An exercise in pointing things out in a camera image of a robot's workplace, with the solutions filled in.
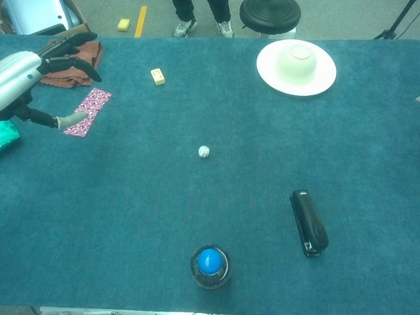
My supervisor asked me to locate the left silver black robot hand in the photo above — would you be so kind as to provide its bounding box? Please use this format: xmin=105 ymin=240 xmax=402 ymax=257
xmin=0 ymin=31 xmax=103 ymax=131

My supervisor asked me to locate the green shiny bag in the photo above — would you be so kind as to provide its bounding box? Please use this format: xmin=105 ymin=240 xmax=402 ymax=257
xmin=0 ymin=119 xmax=22 ymax=153

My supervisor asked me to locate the white plastic item in box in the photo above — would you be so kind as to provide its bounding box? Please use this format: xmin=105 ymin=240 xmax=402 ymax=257
xmin=1 ymin=0 xmax=83 ymax=35

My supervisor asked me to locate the black tripod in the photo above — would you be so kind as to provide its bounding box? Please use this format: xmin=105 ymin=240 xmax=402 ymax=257
xmin=373 ymin=0 xmax=420 ymax=41

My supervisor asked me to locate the brown folded cloth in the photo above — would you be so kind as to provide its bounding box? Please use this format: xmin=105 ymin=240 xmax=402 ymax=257
xmin=39 ymin=39 xmax=104 ymax=89

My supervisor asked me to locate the brown cardboard box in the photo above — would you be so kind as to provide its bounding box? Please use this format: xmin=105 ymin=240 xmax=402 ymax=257
xmin=0 ymin=0 xmax=94 ymax=37

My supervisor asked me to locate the pink patterned flat packet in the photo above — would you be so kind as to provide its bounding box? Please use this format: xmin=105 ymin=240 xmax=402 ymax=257
xmin=63 ymin=87 xmax=113 ymax=138

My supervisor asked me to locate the white upturned bowl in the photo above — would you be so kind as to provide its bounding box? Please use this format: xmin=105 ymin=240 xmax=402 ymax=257
xmin=275 ymin=43 xmax=318 ymax=86

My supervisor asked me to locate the yellow tape strip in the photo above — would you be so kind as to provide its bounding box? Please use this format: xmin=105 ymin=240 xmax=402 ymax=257
xmin=133 ymin=5 xmax=148 ymax=39

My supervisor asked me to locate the cream domino tile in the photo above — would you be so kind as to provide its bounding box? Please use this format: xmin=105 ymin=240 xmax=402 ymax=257
xmin=150 ymin=68 xmax=167 ymax=87

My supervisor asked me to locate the white round plate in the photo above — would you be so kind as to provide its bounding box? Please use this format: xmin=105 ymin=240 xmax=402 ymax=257
xmin=256 ymin=39 xmax=338 ymax=97

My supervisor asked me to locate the black stapler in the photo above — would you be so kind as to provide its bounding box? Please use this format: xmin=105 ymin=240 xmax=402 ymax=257
xmin=289 ymin=189 xmax=330 ymax=259

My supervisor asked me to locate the black round stool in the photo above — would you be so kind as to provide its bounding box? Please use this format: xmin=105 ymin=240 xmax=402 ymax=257
xmin=238 ymin=0 xmax=303 ymax=34

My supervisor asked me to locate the grey white sneaker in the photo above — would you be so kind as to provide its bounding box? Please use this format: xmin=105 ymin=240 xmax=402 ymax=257
xmin=217 ymin=20 xmax=236 ymax=39
xmin=173 ymin=18 xmax=199 ymax=38

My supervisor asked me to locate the black trouser leg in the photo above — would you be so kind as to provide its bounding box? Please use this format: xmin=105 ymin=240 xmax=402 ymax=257
xmin=172 ymin=0 xmax=195 ymax=22
xmin=207 ymin=0 xmax=232 ymax=24

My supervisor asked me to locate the blue ball in cup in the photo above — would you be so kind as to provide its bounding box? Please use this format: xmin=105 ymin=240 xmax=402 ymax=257
xmin=189 ymin=243 xmax=232 ymax=290

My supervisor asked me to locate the metal frame bar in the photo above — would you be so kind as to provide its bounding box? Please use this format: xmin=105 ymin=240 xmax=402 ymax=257
xmin=30 ymin=305 xmax=232 ymax=315

